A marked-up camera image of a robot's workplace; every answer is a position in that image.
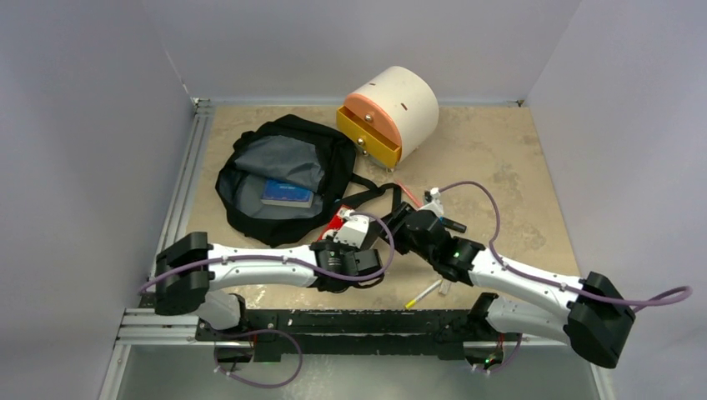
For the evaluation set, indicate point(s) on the red sticker package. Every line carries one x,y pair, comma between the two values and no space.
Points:
336,222

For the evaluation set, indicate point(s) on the yellow white marker pen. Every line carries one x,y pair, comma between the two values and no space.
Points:
413,302

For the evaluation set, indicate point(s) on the cream cylindrical drawer box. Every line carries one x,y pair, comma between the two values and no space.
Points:
399,104

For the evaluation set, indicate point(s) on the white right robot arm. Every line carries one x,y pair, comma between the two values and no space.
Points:
585,313

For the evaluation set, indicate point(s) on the blue highlighter marker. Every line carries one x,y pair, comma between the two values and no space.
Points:
454,226

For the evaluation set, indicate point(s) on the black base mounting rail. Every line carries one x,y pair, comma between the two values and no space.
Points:
439,333

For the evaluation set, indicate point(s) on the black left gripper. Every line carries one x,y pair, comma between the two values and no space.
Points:
348,248

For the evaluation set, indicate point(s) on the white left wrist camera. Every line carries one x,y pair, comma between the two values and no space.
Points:
352,230

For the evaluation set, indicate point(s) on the grey marker cap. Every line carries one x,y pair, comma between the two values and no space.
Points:
444,287

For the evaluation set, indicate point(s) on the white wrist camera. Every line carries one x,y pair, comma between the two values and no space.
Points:
432,202
352,230

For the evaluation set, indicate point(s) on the aluminium table frame rail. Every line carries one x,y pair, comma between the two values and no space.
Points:
141,326

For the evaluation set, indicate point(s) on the orange pen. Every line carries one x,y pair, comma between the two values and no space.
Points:
413,199

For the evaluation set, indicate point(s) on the black student backpack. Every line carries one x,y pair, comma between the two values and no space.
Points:
304,154

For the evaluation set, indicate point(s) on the Jane Eyre book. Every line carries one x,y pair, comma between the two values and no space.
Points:
284,194

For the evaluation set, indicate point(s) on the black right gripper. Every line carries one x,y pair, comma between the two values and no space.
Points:
398,217

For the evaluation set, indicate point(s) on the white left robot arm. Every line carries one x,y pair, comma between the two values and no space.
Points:
193,274

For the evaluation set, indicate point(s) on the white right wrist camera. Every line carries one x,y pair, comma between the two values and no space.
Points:
432,202

